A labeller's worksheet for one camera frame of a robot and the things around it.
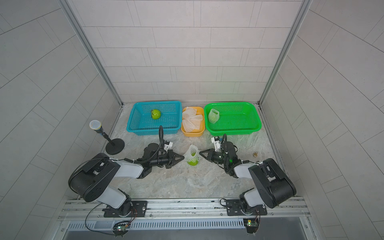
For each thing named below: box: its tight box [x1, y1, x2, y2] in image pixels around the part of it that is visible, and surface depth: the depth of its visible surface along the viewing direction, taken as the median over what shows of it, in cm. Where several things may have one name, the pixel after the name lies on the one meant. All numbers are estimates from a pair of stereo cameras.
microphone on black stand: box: [89, 119, 125, 155], surface depth 91 cm
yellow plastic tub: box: [181, 106, 205, 137], surface depth 100 cm
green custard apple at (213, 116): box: [209, 110, 219, 123], surface depth 103 cm
